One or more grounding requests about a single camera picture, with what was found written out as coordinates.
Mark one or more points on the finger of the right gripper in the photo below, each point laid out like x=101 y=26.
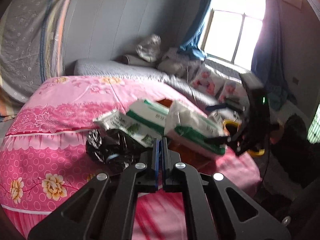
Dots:
x=215 y=107
x=223 y=140

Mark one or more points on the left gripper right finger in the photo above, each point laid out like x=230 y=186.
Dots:
x=214 y=207

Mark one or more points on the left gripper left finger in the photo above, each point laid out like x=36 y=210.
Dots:
x=104 y=208

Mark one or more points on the white green tissue pack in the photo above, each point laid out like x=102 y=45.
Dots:
x=151 y=114
x=191 y=129

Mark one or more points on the white green wet wipes pack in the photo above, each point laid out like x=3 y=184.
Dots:
x=136 y=130

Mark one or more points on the yellow rim trash bin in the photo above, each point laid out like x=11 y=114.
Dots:
x=242 y=140

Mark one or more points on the right baby print pillow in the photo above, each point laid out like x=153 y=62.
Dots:
x=232 y=88

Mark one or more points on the baby print pillow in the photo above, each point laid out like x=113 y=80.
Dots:
x=232 y=88
x=208 y=81

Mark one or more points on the left baby print pillow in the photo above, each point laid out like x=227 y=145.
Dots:
x=208 y=81

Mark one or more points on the grey round cushion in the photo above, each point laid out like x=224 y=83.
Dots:
x=178 y=65

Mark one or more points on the black plastic bag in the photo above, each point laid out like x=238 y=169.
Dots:
x=114 y=149

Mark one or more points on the blue curtain left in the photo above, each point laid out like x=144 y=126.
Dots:
x=190 y=45

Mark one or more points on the dark blue curtain right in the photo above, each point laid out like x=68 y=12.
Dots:
x=268 y=62

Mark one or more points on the pink floral table cloth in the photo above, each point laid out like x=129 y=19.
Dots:
x=43 y=158

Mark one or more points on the grey bolster cushion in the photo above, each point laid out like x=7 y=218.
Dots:
x=137 y=61

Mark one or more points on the grey quilted sofa cover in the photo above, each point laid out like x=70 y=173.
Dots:
x=92 y=67

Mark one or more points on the grey patterned hanging cloth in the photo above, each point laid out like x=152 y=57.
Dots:
x=31 y=49

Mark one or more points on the window frame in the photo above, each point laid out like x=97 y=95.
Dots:
x=231 y=30

